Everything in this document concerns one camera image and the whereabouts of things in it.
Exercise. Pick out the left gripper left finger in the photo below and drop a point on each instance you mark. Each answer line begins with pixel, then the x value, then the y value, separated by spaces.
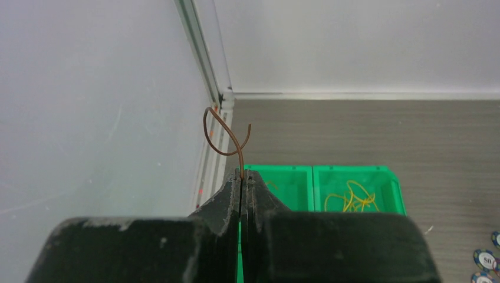
pixel 202 247

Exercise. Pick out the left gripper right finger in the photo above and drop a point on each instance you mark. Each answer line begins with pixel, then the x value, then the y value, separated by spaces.
pixel 282 245

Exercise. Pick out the green compartment tray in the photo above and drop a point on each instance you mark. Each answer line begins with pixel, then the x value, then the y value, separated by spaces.
pixel 321 188

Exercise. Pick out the poker chip left lower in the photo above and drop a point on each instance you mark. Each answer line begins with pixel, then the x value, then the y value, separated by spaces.
pixel 482 277

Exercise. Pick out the poker chip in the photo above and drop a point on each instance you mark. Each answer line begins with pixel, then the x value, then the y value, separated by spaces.
pixel 482 277
pixel 484 259
pixel 495 238
pixel 496 267

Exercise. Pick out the poker chip left upper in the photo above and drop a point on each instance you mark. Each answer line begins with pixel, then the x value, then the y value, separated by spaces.
pixel 484 259

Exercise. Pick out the poker chip right middle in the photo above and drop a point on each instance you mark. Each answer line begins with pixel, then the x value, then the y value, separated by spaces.
pixel 496 267

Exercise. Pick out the poker chip top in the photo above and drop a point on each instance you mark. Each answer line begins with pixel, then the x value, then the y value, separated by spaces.
pixel 495 238

